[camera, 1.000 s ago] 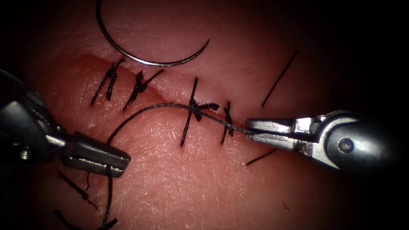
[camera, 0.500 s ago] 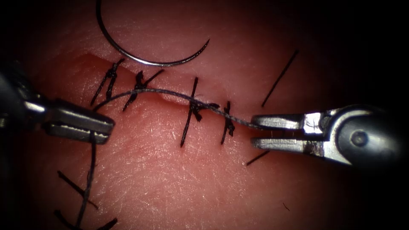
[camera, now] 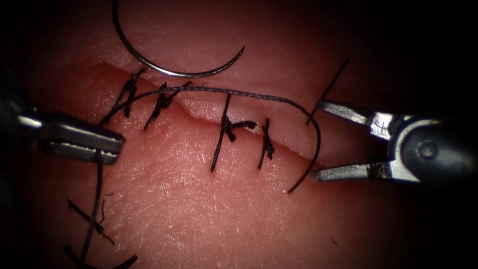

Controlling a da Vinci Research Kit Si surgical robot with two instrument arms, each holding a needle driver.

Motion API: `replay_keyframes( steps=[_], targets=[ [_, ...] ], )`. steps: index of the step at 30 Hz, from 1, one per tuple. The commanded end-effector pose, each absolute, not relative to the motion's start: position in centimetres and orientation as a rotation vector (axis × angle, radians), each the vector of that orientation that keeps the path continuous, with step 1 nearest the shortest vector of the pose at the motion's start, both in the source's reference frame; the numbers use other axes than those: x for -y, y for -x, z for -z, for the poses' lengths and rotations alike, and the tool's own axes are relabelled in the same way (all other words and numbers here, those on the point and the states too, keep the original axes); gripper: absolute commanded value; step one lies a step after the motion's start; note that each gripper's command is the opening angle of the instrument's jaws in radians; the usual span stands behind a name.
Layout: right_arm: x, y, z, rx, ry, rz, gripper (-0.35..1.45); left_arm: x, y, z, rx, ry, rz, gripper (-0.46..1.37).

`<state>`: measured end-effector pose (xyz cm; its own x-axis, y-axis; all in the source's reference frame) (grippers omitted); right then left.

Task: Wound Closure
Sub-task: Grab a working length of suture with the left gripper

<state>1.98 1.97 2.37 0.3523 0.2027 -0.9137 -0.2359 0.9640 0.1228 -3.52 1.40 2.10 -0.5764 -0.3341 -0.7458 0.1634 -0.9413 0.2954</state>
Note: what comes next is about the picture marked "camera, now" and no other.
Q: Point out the left arm needle driver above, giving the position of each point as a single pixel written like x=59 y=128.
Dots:
x=26 y=121

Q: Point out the left arm needle driver jaw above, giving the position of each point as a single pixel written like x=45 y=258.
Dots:
x=74 y=151
x=82 y=135

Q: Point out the right arm needle driver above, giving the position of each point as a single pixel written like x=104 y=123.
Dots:
x=429 y=149

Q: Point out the right arm needle driver jaw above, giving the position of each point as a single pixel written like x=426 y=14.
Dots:
x=347 y=114
x=343 y=172

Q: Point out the black stitching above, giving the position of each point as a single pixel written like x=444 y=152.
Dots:
x=80 y=212
x=225 y=127

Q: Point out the short black thread piece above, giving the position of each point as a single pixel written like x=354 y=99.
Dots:
x=334 y=242

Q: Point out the curved steel needle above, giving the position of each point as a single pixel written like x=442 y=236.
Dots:
x=168 y=72

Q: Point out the tissue pad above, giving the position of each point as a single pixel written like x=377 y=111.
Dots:
x=194 y=194

